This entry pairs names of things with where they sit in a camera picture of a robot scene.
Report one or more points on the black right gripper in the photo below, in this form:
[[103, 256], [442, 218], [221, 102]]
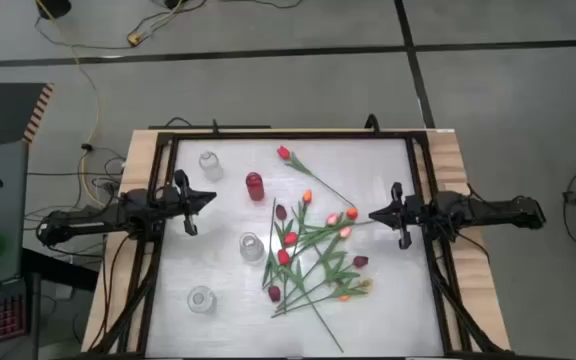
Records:
[[415, 212]]

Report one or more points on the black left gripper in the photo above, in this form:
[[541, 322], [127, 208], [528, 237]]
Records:
[[178, 200]]

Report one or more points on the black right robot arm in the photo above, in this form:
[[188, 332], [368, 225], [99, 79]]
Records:
[[493, 212]]

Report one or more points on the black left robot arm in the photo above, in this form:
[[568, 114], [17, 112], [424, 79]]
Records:
[[93, 217]]

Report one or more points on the red ribbed glass vase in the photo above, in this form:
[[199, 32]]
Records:
[[255, 187]]

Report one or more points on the clear embossed glass vase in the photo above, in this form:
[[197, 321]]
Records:
[[251, 248]]

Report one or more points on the thin black bar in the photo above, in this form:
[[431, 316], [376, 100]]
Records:
[[193, 127]]

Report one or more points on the black desk beam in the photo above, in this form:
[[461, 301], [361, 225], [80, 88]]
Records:
[[58, 270]]

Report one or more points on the black stand foot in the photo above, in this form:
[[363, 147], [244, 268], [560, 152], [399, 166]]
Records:
[[55, 6], [173, 2]]

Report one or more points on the large black foam mat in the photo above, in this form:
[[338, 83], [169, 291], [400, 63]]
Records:
[[3, 115]]

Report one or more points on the black clamp mount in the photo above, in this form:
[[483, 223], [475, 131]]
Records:
[[371, 123], [214, 126]]

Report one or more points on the black metal table frame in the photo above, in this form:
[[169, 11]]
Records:
[[393, 135]]

